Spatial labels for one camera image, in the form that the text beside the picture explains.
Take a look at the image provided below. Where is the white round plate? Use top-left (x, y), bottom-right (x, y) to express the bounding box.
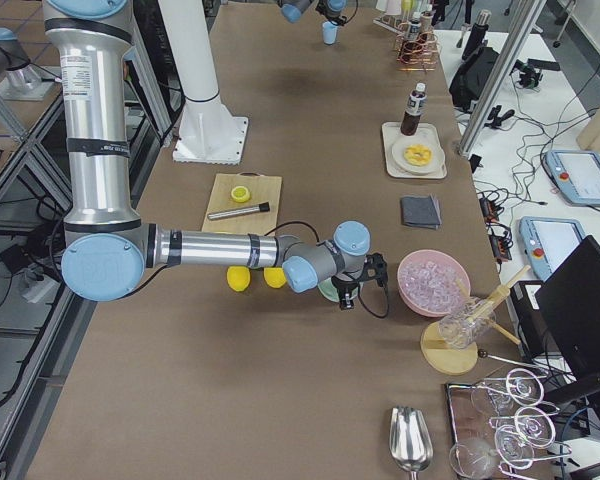
top-left (390, 138), bottom-right (442, 175)

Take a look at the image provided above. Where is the whole lemon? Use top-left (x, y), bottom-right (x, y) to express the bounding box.
top-left (263, 267), bottom-right (287, 289)
top-left (226, 266), bottom-right (251, 292)

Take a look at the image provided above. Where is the light green bowl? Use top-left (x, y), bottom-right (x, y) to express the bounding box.
top-left (317, 279), bottom-right (339, 303)

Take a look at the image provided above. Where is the wooden glass stand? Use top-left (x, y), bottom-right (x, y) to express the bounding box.
top-left (420, 265), bottom-right (530, 376)

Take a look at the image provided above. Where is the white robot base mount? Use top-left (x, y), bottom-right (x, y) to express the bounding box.
top-left (159, 0), bottom-right (249, 165)

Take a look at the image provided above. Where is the steel ice scoop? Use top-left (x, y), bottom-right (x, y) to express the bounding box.
top-left (389, 406), bottom-right (433, 479)

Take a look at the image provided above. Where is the lower whole lemon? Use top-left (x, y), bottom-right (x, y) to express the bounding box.
top-left (226, 266), bottom-right (251, 292)

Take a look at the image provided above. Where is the bottle in rack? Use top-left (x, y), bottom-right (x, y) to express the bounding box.
top-left (419, 11), bottom-right (433, 42)
top-left (404, 18), bottom-right (421, 42)

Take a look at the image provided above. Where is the lower teach pendant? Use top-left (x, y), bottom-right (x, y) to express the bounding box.
top-left (518, 216), bottom-right (585, 281)

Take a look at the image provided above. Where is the upper teach pendant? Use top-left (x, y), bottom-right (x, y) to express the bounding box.
top-left (543, 150), bottom-right (600, 207)

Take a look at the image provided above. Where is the teach pendant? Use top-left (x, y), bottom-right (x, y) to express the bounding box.
top-left (518, 216), bottom-right (585, 281)
top-left (543, 150), bottom-right (600, 207)

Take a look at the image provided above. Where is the steel cylinder black cap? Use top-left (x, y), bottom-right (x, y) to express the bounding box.
top-left (207, 202), bottom-right (270, 221)

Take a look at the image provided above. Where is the wine glass rack tray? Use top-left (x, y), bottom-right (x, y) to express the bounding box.
top-left (445, 366), bottom-right (572, 479)

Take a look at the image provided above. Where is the upper whole lemon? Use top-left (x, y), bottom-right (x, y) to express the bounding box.
top-left (263, 267), bottom-right (287, 289)

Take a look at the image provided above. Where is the dark drink bottle on tray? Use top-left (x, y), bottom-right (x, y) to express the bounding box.
top-left (400, 82), bottom-right (427, 136)

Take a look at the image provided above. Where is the light blue cup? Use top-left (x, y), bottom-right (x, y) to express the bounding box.
top-left (322, 21), bottom-right (338, 45)

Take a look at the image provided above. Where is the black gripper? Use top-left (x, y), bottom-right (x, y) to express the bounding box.
top-left (331, 253), bottom-right (388, 310)
top-left (325, 12), bottom-right (345, 26)

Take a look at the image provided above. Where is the copper wire bottle rack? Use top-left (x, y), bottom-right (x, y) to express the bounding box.
top-left (373, 13), bottom-right (439, 72)

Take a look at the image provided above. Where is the cream serving tray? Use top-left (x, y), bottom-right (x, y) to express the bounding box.
top-left (381, 122), bottom-right (447, 179)

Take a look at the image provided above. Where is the pink bowl with ice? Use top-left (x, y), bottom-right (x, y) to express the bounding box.
top-left (397, 249), bottom-right (471, 318)

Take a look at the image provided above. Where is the half lemon slice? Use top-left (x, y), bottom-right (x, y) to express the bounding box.
top-left (230, 185), bottom-right (251, 203)

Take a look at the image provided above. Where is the grey folded cloth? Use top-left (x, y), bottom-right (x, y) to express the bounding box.
top-left (400, 195), bottom-right (442, 229)

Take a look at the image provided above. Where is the black monitor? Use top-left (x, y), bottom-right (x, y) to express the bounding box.
top-left (536, 236), bottom-right (600, 416)

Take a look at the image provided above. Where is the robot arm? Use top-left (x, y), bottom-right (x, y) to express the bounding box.
top-left (276, 0), bottom-right (348, 26)
top-left (43, 1), bottom-right (388, 309)

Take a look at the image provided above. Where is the wooden cutting board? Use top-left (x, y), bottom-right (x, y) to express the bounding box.
top-left (201, 173), bottom-right (282, 235)

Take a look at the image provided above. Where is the clear glass mug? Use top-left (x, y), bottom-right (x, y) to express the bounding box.
top-left (438, 297), bottom-right (495, 349)

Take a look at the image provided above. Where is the glazed donut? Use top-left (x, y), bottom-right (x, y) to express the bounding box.
top-left (403, 144), bottom-right (432, 167)

